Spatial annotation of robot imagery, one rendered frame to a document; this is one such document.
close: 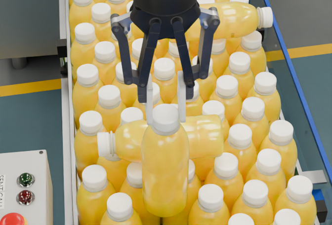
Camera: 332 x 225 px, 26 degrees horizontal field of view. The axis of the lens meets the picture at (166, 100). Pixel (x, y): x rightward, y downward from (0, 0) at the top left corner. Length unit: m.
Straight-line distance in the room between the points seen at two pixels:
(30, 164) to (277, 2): 2.32
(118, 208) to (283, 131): 0.32
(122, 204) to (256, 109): 0.30
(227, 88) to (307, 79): 1.70
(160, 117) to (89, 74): 0.37
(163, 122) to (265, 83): 0.38
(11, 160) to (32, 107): 1.66
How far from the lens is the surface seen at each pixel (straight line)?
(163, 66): 1.33
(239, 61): 1.35
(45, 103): 2.86
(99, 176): 1.16
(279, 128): 1.24
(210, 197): 1.13
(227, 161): 1.18
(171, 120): 0.97
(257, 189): 1.14
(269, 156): 1.19
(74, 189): 1.30
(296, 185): 1.16
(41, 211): 1.12
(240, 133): 1.22
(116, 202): 1.12
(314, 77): 2.99
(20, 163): 1.19
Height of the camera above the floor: 1.99
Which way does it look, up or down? 44 degrees down
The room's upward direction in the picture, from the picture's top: straight up
